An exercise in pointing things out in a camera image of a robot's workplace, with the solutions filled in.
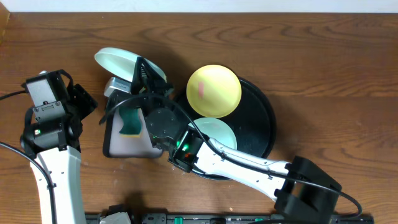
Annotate light green plate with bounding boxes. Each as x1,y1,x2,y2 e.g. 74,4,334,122
94,47,167,83
194,118,237,149

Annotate green yellow sponge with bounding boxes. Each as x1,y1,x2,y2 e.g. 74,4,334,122
119,106,142,138

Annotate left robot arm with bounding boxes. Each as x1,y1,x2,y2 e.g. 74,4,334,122
20,70,98,223

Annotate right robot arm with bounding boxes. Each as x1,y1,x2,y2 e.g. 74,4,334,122
101,57,342,223

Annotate black rectangular tray grey mat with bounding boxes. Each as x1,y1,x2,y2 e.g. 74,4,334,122
103,105,162,159

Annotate black round tray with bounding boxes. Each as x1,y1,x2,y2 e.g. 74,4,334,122
172,76,277,181

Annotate yellow round plate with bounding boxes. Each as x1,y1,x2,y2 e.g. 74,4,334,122
186,65,242,118

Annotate light green plate front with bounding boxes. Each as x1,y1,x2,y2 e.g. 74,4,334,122
194,118,237,149

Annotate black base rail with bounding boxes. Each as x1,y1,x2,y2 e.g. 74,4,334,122
85,205,376,224

